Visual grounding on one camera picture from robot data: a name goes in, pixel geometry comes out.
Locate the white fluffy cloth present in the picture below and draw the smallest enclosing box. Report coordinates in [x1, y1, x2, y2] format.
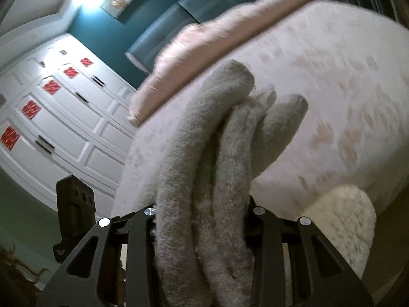
[286, 185, 378, 280]

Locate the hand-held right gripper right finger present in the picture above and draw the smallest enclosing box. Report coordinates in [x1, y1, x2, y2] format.
[244, 195, 374, 307]

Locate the pink folded blanket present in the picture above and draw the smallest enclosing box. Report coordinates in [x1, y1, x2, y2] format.
[127, 0, 317, 128]

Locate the white wardrobe with red squares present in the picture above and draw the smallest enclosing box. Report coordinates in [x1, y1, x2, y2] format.
[0, 33, 139, 212]

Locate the bed with beige bedspread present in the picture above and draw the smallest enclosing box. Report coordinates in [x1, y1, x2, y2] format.
[110, 0, 409, 264]

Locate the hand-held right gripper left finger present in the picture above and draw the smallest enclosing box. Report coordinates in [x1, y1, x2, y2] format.
[36, 205, 160, 307]

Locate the grey towel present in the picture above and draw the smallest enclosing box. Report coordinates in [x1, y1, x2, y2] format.
[153, 59, 309, 307]

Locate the teal upholstered headboard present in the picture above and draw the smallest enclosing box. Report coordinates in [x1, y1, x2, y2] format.
[124, 0, 267, 72]

